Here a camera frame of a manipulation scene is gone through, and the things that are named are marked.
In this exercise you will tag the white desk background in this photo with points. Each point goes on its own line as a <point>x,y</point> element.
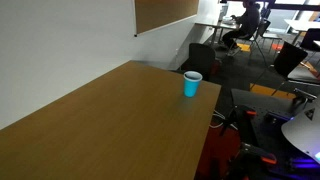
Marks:
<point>215,24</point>

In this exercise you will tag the black chair near table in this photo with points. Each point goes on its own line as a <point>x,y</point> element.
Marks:
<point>200,59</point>

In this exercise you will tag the blue plastic cup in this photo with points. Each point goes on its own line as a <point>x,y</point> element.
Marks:
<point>192,80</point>

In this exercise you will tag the cork pin board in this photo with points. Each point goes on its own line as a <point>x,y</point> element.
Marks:
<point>151,14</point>

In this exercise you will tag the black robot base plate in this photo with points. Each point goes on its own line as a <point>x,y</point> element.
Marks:
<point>264,153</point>

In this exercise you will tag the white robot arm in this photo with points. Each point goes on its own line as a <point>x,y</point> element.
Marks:
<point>303,132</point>

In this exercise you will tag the seated person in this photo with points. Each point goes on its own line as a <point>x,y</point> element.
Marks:
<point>248,23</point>

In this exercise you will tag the black office chair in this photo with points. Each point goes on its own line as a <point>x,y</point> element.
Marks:
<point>285,65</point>

